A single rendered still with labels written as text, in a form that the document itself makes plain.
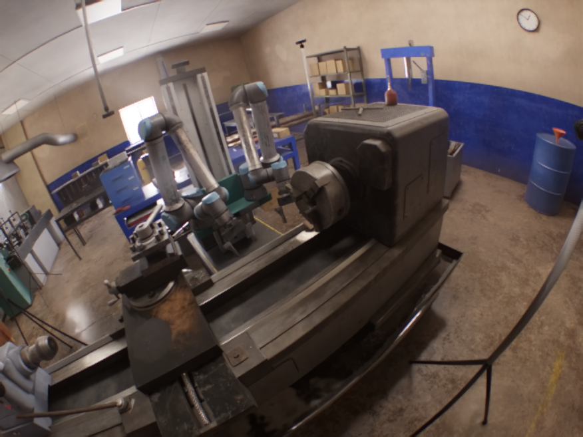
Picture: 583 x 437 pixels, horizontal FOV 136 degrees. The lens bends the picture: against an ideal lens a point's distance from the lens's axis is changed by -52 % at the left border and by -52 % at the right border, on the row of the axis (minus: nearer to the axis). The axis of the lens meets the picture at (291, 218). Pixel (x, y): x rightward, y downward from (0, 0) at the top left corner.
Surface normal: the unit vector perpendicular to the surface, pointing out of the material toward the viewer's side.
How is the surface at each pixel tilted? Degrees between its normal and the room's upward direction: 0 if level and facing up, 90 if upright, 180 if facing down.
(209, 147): 90
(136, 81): 90
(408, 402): 0
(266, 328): 0
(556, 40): 90
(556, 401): 0
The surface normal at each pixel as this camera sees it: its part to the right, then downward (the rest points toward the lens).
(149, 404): -0.19, -0.83
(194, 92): 0.62, 0.32
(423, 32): -0.79, 0.45
